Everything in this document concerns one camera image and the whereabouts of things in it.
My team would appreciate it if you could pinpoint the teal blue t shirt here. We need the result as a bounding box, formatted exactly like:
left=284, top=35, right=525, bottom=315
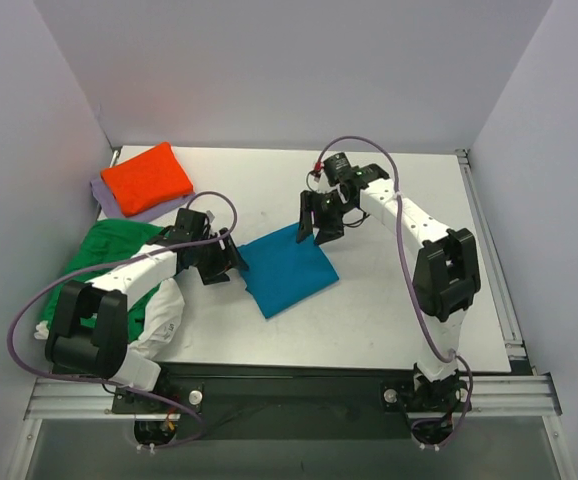
left=238, top=223, right=339, bottom=320

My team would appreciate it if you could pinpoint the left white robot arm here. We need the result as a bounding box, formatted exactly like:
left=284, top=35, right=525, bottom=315
left=45, top=208, right=249, bottom=412

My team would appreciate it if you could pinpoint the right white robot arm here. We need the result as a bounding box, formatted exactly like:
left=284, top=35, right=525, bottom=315
left=296, top=153, right=481, bottom=408

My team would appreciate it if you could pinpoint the white t shirt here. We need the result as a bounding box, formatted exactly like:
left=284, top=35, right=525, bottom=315
left=34, top=279, right=185, bottom=359

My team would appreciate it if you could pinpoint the folded orange t shirt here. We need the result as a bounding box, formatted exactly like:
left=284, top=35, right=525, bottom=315
left=100, top=142, right=194, bottom=217

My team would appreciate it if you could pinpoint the green t shirt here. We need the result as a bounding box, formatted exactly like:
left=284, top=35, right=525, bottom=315
left=34, top=219, right=162, bottom=342

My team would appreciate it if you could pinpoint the folded lavender t shirt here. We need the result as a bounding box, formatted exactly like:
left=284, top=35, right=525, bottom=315
left=90, top=176, right=191, bottom=223

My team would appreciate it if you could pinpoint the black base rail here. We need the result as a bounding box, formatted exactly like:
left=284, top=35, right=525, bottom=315
left=110, top=363, right=473, bottom=448

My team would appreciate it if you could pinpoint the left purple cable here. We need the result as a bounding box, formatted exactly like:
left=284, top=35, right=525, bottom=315
left=7, top=189, right=239, bottom=449

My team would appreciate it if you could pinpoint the purple cable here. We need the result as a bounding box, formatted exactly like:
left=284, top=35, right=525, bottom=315
left=316, top=135, right=473, bottom=449
left=7, top=189, right=239, bottom=449

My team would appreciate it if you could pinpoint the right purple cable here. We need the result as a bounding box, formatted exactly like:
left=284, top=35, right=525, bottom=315
left=316, top=135, right=473, bottom=449

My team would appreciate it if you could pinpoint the aluminium front frame rail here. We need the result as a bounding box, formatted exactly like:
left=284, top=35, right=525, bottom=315
left=24, top=375, right=560, bottom=420

